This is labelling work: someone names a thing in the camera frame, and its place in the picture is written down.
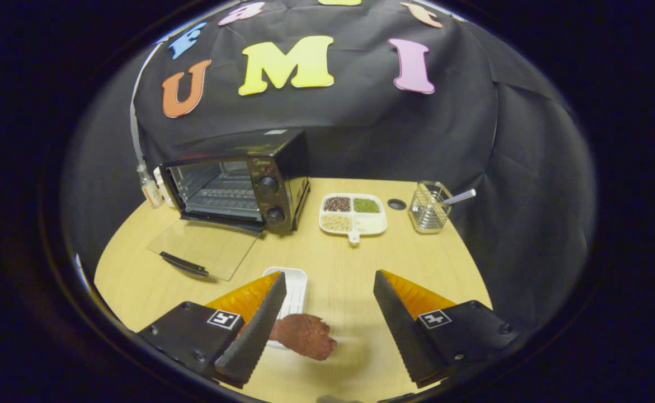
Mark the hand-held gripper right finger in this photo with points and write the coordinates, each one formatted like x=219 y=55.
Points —
x=403 y=330

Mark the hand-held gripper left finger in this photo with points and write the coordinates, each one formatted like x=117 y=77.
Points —
x=260 y=330

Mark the red-brown meat steak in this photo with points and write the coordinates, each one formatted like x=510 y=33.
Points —
x=307 y=336

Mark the black toaster oven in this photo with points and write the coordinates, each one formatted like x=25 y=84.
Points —
x=282 y=168

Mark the white pop-up toaster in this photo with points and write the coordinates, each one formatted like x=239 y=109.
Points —
x=162 y=187

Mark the small white rectangular tray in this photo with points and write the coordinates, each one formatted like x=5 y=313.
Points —
x=296 y=291

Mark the white divided plate with beans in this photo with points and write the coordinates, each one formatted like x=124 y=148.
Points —
x=369 y=224

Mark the small black round disc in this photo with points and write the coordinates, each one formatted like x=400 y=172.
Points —
x=396 y=204

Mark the small clear glass bottle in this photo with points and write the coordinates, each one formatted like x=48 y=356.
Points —
x=151 y=193

